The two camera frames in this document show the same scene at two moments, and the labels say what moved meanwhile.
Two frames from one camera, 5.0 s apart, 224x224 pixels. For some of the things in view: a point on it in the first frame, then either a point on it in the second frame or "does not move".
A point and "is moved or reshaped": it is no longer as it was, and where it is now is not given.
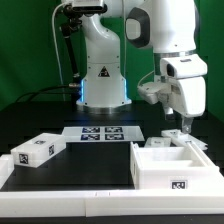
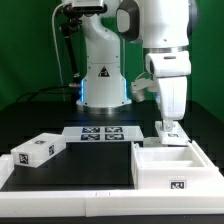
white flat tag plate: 102,134 does not move
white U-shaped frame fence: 104,203 does not move
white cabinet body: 173,168 does not move
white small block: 158,142 is moved or reshaped
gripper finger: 187,124 → 167,125
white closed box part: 38,150 does not move
